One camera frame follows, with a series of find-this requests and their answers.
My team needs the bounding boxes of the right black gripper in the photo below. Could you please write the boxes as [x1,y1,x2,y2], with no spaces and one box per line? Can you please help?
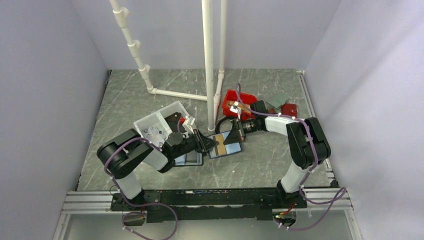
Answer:
[223,117,258,145]

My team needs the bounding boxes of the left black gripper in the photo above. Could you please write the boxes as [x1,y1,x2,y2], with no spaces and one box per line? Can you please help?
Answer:
[173,128,219,159]

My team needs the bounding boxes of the gold striped credit card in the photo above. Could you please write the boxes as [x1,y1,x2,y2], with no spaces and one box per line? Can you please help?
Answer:
[210,134,227,158]

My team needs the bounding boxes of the blue card holder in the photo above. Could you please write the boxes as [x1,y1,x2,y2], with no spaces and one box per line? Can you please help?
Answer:
[208,131,242,159]

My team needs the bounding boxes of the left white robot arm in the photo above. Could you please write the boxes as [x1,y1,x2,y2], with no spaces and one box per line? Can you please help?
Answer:
[96,128,218,210]

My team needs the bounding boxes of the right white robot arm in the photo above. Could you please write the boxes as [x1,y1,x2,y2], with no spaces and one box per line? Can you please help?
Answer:
[224,101,331,208]

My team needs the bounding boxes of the open black card holder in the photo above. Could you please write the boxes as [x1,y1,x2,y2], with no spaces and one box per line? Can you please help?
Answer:
[175,151,204,167]

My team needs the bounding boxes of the grey-green card holder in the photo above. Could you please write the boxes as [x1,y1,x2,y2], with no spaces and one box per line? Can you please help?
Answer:
[266,92,290,111]

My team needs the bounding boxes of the silver cards in bin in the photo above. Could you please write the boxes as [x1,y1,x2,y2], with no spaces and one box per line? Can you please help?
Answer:
[142,126,167,147]

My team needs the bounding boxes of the red leather card holder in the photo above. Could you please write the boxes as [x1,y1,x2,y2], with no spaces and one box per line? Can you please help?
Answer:
[281,103,298,118]

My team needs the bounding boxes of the red plastic bin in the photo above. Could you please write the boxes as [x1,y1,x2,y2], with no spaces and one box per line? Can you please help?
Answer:
[221,89,258,121]

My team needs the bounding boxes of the black wallet in bin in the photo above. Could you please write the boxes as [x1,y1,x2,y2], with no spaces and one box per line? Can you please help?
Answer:
[164,112,182,132]

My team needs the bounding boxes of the clear plastic two-compartment bin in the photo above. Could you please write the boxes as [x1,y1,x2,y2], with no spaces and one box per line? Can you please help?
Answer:
[133,100,189,147]

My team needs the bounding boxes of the coiled black cable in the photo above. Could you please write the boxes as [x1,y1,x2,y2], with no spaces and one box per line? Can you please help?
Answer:
[214,116,237,134]

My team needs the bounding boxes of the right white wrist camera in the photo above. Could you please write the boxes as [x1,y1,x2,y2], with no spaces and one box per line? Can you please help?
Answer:
[229,101,243,120]

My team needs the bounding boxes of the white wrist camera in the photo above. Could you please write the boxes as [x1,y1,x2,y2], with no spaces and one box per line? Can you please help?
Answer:
[180,115,197,134]
[229,101,243,120]

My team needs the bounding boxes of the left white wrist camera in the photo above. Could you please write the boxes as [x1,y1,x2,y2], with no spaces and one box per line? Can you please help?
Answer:
[180,115,197,134]

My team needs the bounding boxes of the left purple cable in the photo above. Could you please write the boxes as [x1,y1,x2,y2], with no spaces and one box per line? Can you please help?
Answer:
[103,118,186,208]

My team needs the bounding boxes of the white PVC pipe frame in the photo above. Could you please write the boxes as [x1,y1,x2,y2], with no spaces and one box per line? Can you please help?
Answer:
[109,0,228,133]

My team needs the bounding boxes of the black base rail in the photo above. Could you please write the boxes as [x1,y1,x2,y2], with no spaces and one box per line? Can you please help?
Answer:
[110,187,307,223]

